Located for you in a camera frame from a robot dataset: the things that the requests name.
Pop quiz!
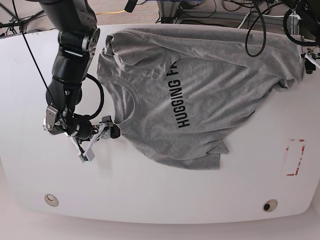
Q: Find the grey printed T-shirt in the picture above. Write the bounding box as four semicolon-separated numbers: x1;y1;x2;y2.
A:
97;28;305;170

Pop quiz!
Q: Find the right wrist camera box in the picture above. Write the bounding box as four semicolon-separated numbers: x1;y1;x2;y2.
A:
78;149;95;163

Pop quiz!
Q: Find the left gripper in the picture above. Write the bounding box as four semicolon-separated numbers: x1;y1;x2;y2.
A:
299;52;320;75

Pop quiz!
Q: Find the open table grommet hole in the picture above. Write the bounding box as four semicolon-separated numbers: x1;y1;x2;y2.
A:
262;199;278;212

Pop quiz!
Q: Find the aluminium frame stand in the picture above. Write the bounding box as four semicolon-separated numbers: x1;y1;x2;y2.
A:
155;0;288;29

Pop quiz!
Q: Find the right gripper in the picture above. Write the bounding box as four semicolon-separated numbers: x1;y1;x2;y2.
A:
70;115;121;156

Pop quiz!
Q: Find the yellow cable on floor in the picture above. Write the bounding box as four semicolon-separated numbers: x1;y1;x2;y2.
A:
96;8;127;16

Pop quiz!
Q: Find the black tripod stand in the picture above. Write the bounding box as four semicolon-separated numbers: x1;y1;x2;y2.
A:
0;0;52;38

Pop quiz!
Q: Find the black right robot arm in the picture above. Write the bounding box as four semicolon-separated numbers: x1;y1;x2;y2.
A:
39;0;120;162

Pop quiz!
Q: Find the red tape rectangle marking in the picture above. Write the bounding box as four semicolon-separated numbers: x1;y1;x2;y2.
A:
283;139;306;176

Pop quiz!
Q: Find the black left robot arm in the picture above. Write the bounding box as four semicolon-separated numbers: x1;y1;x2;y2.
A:
244;0;320;75

